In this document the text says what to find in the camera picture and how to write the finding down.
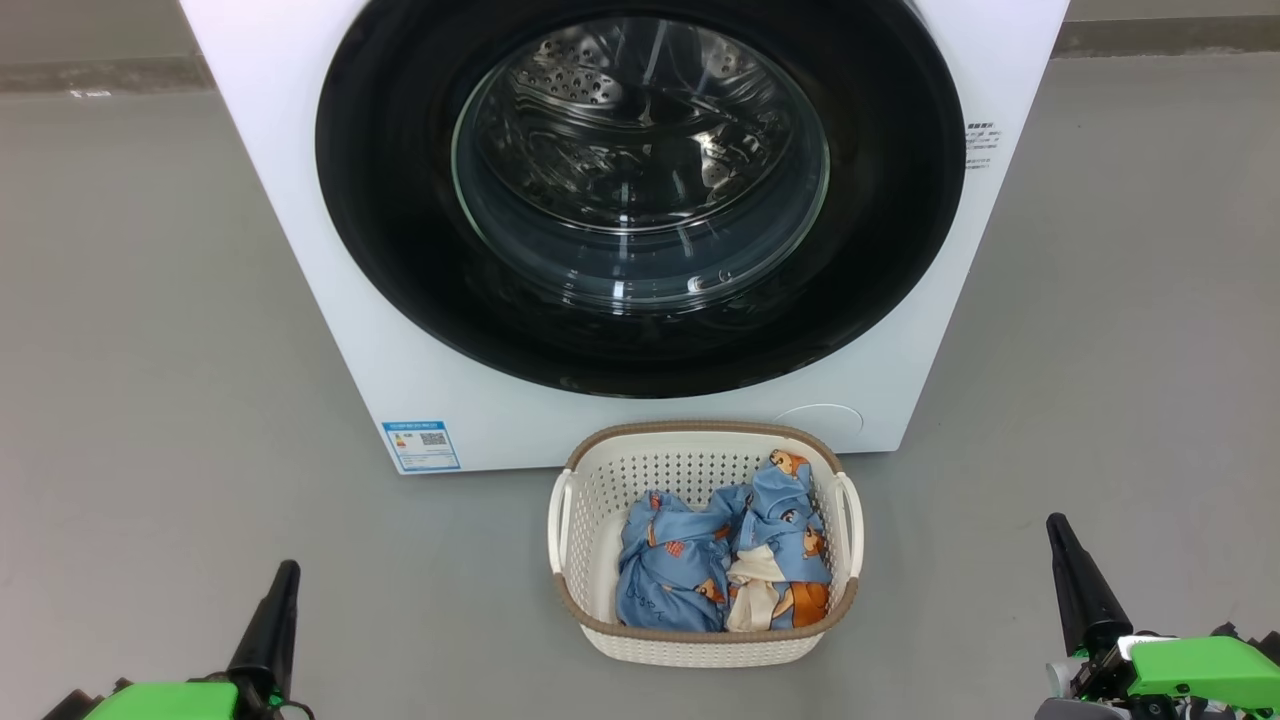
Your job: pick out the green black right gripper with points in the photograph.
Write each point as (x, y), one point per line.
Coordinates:
(1190, 670)

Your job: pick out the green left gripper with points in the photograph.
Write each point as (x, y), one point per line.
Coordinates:
(170, 702)

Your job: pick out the blue garment with cream lining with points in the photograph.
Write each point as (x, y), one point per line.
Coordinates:
(790, 520)

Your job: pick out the black round glass washer door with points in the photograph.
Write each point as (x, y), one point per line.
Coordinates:
(400, 250)

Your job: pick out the white front-load washing machine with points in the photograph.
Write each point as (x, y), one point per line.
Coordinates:
(420, 400)

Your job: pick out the blue energy label sticker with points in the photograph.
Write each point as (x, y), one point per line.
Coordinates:
(421, 446)

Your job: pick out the round white filter cover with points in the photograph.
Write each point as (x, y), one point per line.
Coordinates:
(835, 418)

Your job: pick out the cream laundry basket brown rim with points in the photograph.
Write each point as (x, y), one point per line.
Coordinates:
(600, 480)

